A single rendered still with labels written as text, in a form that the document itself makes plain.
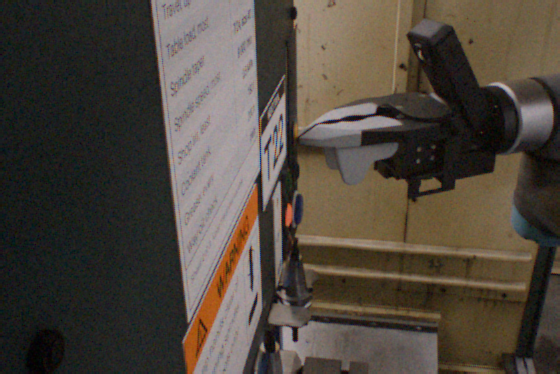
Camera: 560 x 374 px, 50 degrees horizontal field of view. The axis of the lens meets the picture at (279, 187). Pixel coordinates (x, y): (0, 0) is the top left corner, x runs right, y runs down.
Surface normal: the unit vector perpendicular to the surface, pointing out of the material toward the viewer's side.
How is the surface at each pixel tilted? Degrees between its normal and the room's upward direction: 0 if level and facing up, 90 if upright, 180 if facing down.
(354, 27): 90
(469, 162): 90
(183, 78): 90
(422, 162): 90
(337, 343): 24
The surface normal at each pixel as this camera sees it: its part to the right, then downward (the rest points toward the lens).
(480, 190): -0.18, 0.45
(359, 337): -0.09, -0.62
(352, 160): 0.29, 0.44
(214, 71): 0.99, 0.06
